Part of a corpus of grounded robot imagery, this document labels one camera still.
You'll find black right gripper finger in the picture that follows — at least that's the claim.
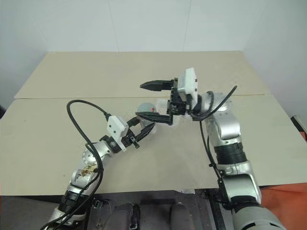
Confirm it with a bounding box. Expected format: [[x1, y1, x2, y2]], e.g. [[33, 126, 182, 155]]
[[140, 79, 172, 92], [135, 111, 173, 126]]

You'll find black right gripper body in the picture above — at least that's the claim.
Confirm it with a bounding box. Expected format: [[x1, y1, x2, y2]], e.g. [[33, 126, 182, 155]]
[[166, 76, 192, 127]]

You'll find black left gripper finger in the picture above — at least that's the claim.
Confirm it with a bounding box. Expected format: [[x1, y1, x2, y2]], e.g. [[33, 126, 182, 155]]
[[128, 115, 142, 128], [134, 122, 157, 142]]

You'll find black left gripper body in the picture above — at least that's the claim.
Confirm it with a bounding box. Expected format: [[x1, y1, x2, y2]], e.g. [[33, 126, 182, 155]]
[[121, 124, 141, 150]]

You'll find clear plastic jar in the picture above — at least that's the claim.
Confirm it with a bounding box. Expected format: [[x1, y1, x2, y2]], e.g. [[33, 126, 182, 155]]
[[137, 109, 158, 135]]

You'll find grey-blue jar lid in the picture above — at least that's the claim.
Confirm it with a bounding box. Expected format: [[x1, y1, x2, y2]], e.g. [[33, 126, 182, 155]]
[[138, 102, 155, 114]]

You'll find dark rounded shape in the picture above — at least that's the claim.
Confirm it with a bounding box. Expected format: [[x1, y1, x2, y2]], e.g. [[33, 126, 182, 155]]
[[106, 202, 142, 230], [169, 202, 194, 230]]

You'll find orange-red sheet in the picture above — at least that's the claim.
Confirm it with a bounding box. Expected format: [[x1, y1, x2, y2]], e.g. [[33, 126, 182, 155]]
[[260, 184, 307, 230]]

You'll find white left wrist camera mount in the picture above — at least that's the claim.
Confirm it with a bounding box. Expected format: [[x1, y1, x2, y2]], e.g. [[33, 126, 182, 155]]
[[107, 115, 128, 152]]

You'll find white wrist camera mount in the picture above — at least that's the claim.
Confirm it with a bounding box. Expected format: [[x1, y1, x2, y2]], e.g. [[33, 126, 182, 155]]
[[177, 68, 199, 110], [107, 115, 128, 152]]

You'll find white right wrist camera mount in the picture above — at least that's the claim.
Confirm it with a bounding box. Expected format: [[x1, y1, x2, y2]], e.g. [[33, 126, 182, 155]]
[[177, 68, 199, 110]]

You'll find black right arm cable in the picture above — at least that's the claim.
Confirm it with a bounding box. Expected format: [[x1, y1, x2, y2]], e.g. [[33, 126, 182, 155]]
[[191, 85, 238, 211]]

